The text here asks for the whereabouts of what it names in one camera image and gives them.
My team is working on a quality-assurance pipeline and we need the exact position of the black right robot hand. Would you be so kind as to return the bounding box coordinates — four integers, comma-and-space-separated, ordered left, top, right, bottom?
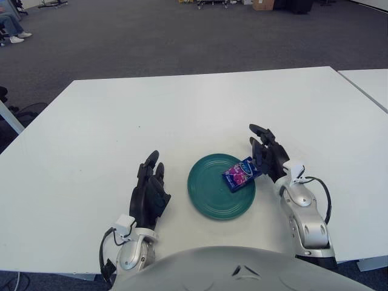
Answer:
248, 123, 290, 183

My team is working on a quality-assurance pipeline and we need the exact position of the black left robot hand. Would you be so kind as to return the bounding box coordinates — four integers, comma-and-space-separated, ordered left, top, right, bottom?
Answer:
129, 150, 172, 229

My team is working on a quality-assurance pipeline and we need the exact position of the purple blue gum pack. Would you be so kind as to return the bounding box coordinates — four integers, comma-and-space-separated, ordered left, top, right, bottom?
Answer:
222, 156, 263, 194

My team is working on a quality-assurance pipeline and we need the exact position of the green round plate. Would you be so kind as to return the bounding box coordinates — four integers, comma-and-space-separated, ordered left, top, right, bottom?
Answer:
187, 153, 257, 221

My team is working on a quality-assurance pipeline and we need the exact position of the white rectangular table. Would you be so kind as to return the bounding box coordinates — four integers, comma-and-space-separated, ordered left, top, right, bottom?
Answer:
0, 65, 388, 277
338, 69, 388, 113

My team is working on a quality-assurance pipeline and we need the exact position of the grey robot torso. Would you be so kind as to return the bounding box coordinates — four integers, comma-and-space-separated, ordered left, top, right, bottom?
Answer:
109, 246, 369, 291

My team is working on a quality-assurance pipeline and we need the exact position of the black cabinet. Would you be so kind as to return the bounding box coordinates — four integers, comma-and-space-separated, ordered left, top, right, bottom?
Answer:
274, 0, 315, 15

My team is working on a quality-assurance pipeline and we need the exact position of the brown cardboard box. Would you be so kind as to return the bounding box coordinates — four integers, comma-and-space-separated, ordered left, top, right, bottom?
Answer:
252, 0, 276, 12

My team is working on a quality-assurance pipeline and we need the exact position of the white table leg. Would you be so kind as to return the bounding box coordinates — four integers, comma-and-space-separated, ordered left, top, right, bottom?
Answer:
0, 98, 25, 134

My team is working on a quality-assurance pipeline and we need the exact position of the metal wheeled rack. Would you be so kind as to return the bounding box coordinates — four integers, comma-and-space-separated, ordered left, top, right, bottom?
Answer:
195, 0, 240, 10

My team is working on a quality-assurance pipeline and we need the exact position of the black stand base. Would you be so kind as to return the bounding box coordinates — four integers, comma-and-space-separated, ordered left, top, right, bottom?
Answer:
38, 0, 69, 8

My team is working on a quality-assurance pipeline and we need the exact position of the seated person in jeans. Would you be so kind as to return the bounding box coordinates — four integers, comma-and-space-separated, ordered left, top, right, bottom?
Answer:
0, 7, 33, 44

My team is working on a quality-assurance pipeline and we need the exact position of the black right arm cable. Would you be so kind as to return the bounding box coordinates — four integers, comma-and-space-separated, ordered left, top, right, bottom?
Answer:
303, 175, 332, 225

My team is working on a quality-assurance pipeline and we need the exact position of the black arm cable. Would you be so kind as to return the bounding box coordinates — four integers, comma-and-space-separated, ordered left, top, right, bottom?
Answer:
99, 227, 134, 281
303, 175, 332, 225

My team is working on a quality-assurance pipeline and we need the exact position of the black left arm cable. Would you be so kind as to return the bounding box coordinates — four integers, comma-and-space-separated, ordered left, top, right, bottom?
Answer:
99, 227, 134, 281

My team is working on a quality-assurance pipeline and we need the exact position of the white floor cable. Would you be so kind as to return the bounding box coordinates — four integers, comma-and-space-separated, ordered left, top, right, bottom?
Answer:
12, 269, 31, 291

